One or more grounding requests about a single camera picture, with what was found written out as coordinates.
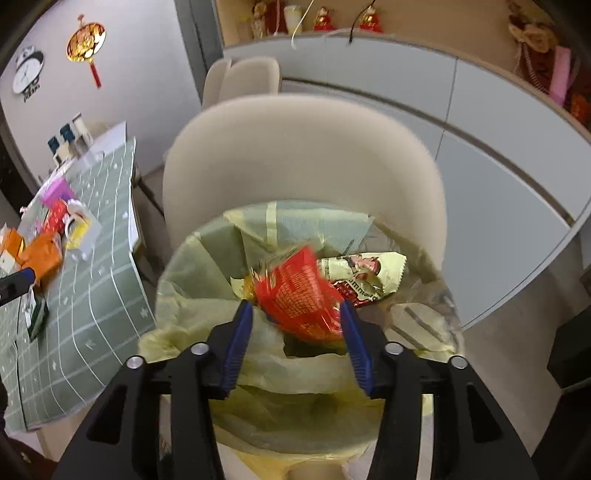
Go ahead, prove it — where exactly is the white thermos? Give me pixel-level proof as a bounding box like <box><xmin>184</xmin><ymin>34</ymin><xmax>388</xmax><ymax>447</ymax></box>
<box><xmin>71</xmin><ymin>113</ymin><xmax>93</xmax><ymax>144</ymax></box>

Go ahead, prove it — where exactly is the gold red chinese ornament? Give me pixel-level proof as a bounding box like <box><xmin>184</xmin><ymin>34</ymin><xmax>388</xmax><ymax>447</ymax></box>
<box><xmin>66</xmin><ymin>14</ymin><xmax>106</xmax><ymax>89</ymax></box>

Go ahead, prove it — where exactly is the red round ball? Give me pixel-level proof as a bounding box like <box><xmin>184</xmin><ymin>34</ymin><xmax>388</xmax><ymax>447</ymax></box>
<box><xmin>42</xmin><ymin>198</ymin><xmax>68</xmax><ymax>235</ymax></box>

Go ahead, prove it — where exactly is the grey cabinet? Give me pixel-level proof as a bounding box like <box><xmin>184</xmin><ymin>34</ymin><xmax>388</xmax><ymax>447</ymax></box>
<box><xmin>224</xmin><ymin>34</ymin><xmax>590</xmax><ymax>328</ymax></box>

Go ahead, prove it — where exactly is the beige far chair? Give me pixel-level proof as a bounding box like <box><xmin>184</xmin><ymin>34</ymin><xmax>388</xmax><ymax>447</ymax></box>
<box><xmin>201</xmin><ymin>58</ymin><xmax>232</xmax><ymax>110</ymax></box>

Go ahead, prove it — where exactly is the gold red snack wrapper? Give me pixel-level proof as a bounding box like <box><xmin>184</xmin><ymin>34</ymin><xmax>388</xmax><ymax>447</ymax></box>
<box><xmin>317</xmin><ymin>252</ymin><xmax>407</xmax><ymax>307</ymax></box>

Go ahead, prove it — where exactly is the beige chair with bin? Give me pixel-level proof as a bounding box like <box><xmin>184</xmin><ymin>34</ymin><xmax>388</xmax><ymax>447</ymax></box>
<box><xmin>162</xmin><ymin>94</ymin><xmax>447</xmax><ymax>267</ymax></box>

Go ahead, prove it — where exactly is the beige middle chair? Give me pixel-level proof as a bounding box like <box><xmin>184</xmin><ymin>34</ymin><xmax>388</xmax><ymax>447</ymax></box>
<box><xmin>218</xmin><ymin>57</ymin><xmax>283</xmax><ymax>103</ymax></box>

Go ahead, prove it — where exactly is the orange white tissue box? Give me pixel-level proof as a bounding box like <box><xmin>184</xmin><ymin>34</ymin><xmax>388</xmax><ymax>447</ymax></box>
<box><xmin>0</xmin><ymin>225</ymin><xmax>25</xmax><ymax>275</ymax></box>

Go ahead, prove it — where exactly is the yellow trash bag liner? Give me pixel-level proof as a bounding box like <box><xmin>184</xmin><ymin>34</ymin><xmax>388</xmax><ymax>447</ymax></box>
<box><xmin>139</xmin><ymin>201</ymin><xmax>464</xmax><ymax>477</ymax></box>

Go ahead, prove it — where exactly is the cream tumbler cup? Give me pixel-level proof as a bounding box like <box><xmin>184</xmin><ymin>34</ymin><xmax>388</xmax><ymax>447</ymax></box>
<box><xmin>283</xmin><ymin>5</ymin><xmax>303</xmax><ymax>35</ymax></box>

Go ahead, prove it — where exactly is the red flower bouquet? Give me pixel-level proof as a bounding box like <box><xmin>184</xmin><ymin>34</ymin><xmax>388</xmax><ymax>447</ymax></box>
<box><xmin>506</xmin><ymin>1</ymin><xmax>590</xmax><ymax>119</ymax></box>

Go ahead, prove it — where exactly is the left red figurine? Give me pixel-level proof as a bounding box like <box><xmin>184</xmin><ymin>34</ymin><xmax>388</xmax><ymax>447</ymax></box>
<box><xmin>312</xmin><ymin>7</ymin><xmax>335</xmax><ymax>32</ymax></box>

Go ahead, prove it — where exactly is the pink tin box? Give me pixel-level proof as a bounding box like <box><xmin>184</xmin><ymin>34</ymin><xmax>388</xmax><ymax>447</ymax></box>
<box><xmin>39</xmin><ymin>177</ymin><xmax>78</xmax><ymax>207</ymax></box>

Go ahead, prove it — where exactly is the wooden wall shelf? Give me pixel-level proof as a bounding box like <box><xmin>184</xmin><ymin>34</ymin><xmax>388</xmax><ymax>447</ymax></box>
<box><xmin>214</xmin><ymin>0</ymin><xmax>591</xmax><ymax>139</ymax></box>

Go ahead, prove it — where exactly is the red figurine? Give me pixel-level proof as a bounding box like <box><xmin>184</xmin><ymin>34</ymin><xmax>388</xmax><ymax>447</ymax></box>
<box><xmin>312</xmin><ymin>7</ymin><xmax>335</xmax><ymax>32</ymax></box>
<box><xmin>358</xmin><ymin>5</ymin><xmax>384</xmax><ymax>33</ymax></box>

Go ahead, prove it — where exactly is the panda wall clock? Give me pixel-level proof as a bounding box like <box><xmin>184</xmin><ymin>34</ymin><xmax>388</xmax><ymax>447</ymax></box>
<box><xmin>12</xmin><ymin>45</ymin><xmax>44</xmax><ymax>103</ymax></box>

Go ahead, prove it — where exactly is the white charging cable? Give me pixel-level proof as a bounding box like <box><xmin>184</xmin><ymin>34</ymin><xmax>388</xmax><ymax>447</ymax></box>
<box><xmin>290</xmin><ymin>0</ymin><xmax>318</xmax><ymax>51</ymax></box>

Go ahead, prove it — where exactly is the right red figurine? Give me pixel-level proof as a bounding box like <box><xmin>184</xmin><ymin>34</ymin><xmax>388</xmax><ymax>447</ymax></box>
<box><xmin>358</xmin><ymin>5</ymin><xmax>384</xmax><ymax>33</ymax></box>

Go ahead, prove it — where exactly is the orange plastic bag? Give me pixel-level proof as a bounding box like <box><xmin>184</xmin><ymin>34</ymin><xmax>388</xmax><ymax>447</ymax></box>
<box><xmin>19</xmin><ymin>232</ymin><xmax>63</xmax><ymax>285</ymax></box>

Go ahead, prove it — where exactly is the green white tissue pack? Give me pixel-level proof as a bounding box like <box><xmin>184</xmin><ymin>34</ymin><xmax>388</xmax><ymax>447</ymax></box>
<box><xmin>23</xmin><ymin>287</ymin><xmax>48</xmax><ymax>341</ymax></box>

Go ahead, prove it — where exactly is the black charging cable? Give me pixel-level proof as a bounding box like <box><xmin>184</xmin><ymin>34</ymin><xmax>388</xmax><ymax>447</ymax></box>
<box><xmin>348</xmin><ymin>0</ymin><xmax>378</xmax><ymax>45</ymax></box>

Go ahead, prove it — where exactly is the dark blue thermos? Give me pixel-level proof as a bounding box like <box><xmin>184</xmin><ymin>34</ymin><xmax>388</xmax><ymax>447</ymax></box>
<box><xmin>47</xmin><ymin>136</ymin><xmax>60</xmax><ymax>155</ymax></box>

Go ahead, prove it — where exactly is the green grid tablecloth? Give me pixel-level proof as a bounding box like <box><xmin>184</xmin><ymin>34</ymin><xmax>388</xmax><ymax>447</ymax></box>
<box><xmin>1</xmin><ymin>140</ymin><xmax>155</xmax><ymax>432</ymax></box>

